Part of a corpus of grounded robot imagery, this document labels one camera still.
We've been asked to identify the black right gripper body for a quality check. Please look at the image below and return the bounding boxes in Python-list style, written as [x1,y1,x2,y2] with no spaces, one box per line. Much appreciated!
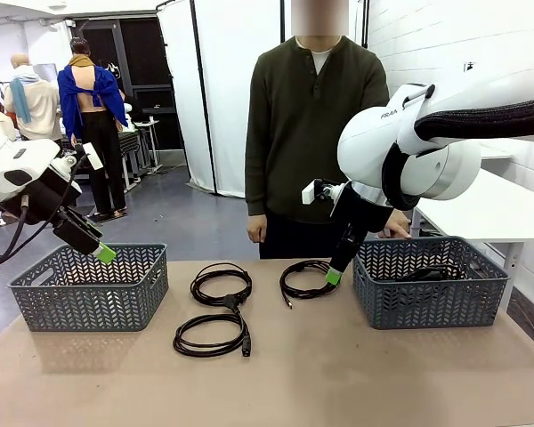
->
[331,181,395,235]

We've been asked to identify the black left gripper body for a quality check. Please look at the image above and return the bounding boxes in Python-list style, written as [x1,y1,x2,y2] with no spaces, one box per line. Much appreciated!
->
[2,171,84,226]

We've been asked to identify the thin black cable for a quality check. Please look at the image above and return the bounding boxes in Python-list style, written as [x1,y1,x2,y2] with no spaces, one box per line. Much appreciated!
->
[279,260,340,311]

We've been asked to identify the black loosely cable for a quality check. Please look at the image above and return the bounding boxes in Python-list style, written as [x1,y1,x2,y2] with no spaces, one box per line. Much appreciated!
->
[393,264,465,284]

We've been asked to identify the person's right forearm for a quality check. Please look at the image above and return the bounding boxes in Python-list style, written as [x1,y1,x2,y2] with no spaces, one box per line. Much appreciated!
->
[245,164,269,219]

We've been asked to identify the person's left hand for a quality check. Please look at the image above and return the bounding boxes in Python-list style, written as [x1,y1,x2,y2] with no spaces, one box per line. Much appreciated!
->
[377,210,413,242]

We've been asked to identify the person's right hand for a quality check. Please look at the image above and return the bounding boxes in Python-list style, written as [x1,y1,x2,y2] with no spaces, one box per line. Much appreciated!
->
[246,213,269,244]

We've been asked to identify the grey plastic lattice basket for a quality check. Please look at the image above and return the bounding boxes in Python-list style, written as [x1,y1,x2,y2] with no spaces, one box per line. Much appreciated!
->
[352,235,511,331]
[8,242,170,333]

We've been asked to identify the bald mannequin beige jacket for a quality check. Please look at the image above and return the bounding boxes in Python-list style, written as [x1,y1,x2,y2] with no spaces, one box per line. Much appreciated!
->
[4,52,64,144]

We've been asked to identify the person in green sweater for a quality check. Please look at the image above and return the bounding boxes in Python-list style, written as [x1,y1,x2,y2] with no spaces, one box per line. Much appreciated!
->
[244,0,397,261]

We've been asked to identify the mannequin with blue garment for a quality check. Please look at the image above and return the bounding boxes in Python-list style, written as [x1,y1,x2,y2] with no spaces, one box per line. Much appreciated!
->
[56,37,130,220]

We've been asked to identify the computer monitor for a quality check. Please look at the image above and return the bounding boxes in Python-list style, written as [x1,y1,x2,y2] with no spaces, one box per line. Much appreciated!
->
[33,63,59,84]

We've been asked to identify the background person dark clothes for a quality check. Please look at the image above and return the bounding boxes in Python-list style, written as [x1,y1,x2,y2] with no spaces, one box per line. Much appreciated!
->
[115,79,137,130]

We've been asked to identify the right arm black braided sleeve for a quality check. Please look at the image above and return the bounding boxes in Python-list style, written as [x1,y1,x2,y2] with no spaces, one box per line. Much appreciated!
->
[381,94,534,211]

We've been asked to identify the black framed partition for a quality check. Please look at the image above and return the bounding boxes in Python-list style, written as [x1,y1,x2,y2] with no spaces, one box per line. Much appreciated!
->
[73,17,184,152]

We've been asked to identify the black light stand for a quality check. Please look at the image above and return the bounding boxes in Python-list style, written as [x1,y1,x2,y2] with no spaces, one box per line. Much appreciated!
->
[359,0,370,48]

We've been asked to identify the left arm black cable sleeve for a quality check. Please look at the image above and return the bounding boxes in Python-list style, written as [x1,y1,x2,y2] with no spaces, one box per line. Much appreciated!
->
[0,153,91,274]

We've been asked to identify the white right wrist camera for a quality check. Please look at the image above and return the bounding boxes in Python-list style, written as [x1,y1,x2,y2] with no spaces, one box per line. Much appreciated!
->
[301,178,339,206]

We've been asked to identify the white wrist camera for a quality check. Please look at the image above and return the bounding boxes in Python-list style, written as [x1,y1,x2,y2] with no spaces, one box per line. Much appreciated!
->
[81,141,104,171]
[301,178,339,206]

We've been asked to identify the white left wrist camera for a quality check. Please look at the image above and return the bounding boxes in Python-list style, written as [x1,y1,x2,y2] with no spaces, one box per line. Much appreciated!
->
[81,141,104,171]

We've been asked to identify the black coiled cable thick plug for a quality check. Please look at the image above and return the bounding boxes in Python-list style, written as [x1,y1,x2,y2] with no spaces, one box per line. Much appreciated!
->
[189,262,254,312]

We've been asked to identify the black coiled cable USB plug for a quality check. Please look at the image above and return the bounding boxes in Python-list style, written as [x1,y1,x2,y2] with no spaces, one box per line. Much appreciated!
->
[172,306,253,359]

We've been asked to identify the white backdrop screen black frame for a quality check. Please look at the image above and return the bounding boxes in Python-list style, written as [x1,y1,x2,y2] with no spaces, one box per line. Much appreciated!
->
[155,0,295,199]

